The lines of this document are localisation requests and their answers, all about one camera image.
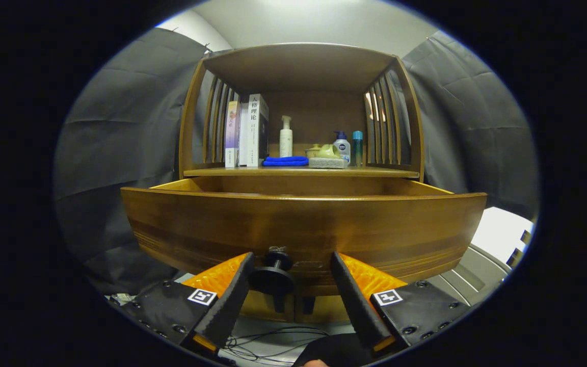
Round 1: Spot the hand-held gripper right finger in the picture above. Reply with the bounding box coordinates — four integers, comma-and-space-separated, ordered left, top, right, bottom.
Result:
329, 250, 471, 357

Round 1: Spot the brown wooden drawer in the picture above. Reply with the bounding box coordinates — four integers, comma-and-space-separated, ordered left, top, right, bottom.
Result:
120, 176, 488, 297

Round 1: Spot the person's dark sleeve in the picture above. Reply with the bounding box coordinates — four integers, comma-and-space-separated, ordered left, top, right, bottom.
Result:
293, 333, 376, 367

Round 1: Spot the thick white and black book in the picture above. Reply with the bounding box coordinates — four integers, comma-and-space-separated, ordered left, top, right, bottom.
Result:
247, 94, 270, 167

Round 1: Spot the brown wooden countertop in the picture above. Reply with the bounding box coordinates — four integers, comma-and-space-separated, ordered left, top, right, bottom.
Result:
183, 166, 420, 179

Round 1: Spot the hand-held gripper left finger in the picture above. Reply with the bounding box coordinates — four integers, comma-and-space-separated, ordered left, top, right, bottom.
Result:
120, 251, 256, 356

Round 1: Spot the teal bottle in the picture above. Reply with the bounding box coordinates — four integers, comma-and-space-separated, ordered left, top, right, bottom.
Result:
352, 130, 364, 167

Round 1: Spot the purple book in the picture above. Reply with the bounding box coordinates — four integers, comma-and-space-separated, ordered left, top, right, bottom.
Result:
225, 100, 242, 168

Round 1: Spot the thin white book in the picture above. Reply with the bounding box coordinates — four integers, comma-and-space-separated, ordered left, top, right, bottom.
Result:
238, 102, 250, 167

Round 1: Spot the blue folded cloth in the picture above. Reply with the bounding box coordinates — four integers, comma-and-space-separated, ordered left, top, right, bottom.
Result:
262, 155, 309, 167

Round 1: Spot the wooden cabinet door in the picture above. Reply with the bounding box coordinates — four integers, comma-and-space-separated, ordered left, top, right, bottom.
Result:
240, 291, 294, 323
293, 295, 350, 324

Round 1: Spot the white bottle with blue cap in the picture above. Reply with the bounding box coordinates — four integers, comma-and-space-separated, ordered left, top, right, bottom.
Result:
333, 131, 352, 164

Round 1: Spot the white pump bottle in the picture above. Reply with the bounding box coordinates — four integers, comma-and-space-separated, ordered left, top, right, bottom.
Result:
279, 115, 294, 158

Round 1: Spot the brown wooden cabinet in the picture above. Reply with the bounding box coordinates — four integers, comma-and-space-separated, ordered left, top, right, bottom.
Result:
178, 42, 425, 324

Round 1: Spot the white side cabinet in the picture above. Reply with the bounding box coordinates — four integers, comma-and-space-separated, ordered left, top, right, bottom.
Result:
426, 206, 535, 306

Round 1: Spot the black drawer knob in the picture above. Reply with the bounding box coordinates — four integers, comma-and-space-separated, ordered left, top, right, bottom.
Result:
249, 247, 296, 296

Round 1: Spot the green handled scrubbing sponge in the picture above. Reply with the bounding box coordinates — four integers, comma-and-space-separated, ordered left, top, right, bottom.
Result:
308, 144, 349, 169

